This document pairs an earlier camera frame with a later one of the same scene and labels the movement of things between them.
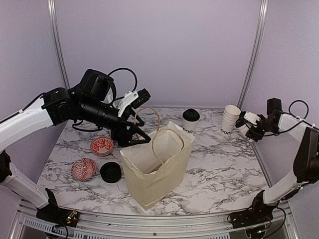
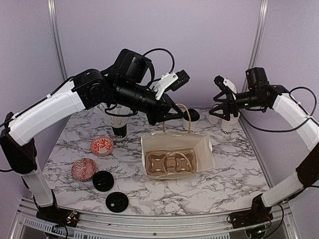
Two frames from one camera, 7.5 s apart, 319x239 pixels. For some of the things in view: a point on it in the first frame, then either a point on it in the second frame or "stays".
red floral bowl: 101,146 stays
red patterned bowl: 83,169 stays
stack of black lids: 110,172 -> 103,180
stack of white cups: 231,115 stays
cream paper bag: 156,169 -> 171,141
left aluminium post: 51,5 stays
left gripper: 124,139 -> 161,113
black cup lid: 191,115 stays
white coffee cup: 243,129 -> 213,120
